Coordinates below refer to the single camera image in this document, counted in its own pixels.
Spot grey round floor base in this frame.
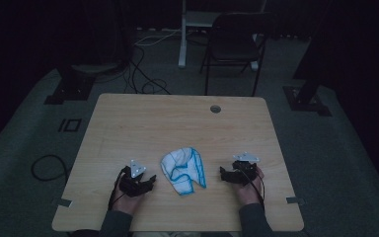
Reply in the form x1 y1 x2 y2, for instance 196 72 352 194
71 62 121 76

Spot white cloth with blue edging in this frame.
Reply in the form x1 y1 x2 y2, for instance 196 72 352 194
160 146 208 197

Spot looped black floor cable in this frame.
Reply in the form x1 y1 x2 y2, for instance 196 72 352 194
30 154 71 184

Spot person's left hand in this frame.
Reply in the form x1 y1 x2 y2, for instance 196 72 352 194
111 171 146 215

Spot left hand-held gripper black cable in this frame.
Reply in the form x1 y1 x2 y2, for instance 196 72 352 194
107 165 130 212

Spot hand-held gripper black cable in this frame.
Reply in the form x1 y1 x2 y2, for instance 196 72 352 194
240 166 266 211
107 165 130 212

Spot tangled black floor cables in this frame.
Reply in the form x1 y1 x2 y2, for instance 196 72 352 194
123 44 173 97

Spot white desk frame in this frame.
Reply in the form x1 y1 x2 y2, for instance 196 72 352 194
178 0 268 72

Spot black stand with base plate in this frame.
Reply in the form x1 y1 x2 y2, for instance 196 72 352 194
282 0 333 118
43 64 97 106

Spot white floor cable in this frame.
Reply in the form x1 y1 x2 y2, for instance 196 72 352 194
133 29 183 47

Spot grey tape piece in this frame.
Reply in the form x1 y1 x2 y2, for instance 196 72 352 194
56 197 73 208
285 196 306 205

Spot black square floor marker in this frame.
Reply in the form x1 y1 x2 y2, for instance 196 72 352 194
57 118 83 133

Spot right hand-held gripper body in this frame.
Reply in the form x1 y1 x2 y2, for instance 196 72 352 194
229 151 261 186

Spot black folding chair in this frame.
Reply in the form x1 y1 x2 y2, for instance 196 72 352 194
199 12 271 98

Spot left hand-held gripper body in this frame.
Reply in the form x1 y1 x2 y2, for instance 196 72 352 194
117 159 153 198

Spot right hand-held gripper black cable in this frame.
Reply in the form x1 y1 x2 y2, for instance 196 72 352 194
240 166 266 211

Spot person's right hand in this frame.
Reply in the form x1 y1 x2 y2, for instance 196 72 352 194
234 165 266 207

